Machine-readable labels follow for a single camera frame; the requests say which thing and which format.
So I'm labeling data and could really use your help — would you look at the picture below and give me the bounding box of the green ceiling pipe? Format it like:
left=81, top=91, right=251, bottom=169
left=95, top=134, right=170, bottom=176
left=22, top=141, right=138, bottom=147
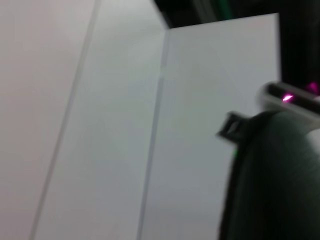
left=217, top=0, right=232, bottom=20

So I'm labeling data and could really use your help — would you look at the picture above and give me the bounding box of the green and yellow towel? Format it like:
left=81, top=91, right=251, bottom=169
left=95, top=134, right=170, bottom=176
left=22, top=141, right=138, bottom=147
left=218, top=109, right=320, bottom=240

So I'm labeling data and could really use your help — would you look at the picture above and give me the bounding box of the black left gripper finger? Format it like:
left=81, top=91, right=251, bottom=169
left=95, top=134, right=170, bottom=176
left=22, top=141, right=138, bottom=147
left=216, top=111, right=251, bottom=146

